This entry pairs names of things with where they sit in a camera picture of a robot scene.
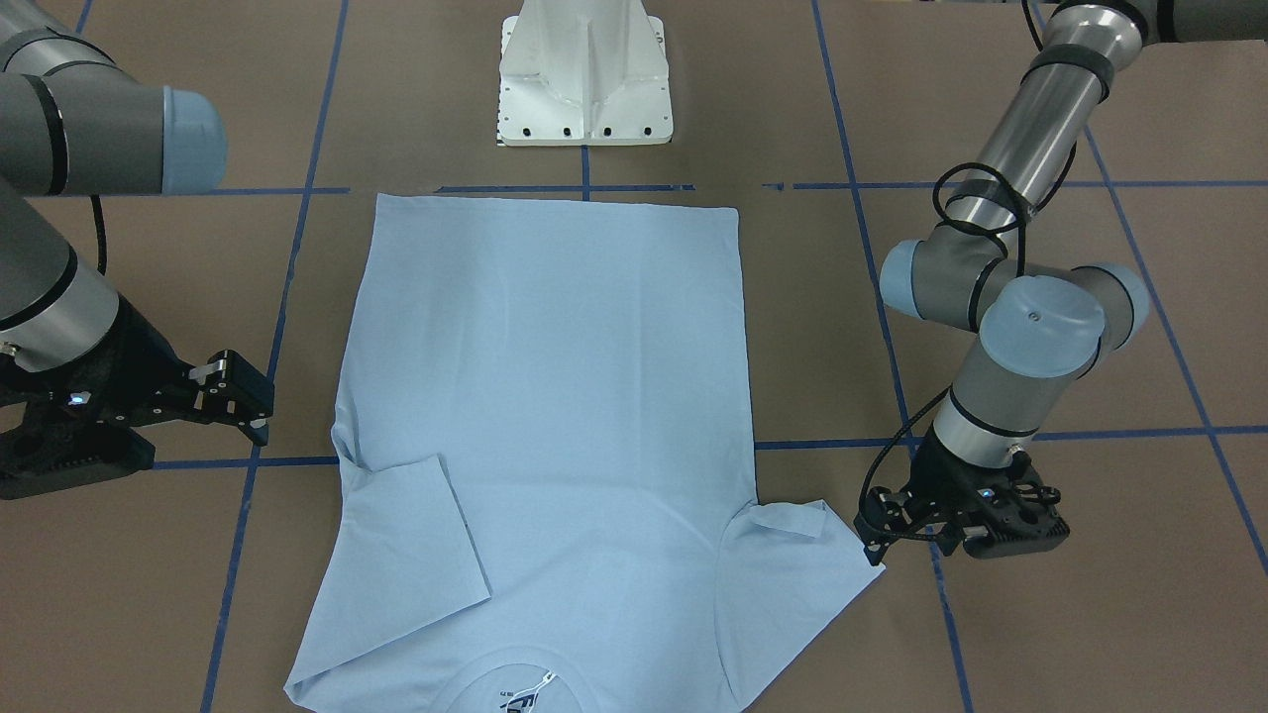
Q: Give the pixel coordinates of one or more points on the light blue t-shirt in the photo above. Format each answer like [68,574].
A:
[545,436]

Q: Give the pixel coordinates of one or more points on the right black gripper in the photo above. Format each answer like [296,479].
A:
[142,361]

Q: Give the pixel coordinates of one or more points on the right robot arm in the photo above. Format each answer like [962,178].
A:
[76,354]

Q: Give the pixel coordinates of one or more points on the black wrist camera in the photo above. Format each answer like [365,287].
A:
[64,451]
[1015,518]

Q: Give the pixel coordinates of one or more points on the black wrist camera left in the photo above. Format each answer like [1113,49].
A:
[1015,518]

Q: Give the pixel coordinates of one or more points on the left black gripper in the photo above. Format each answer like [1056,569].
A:
[942,478]

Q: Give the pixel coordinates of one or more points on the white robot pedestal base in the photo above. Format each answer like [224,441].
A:
[583,73]

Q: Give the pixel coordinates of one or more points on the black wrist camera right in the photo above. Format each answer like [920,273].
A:
[64,451]

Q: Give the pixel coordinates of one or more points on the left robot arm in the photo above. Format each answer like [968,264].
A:
[1037,330]

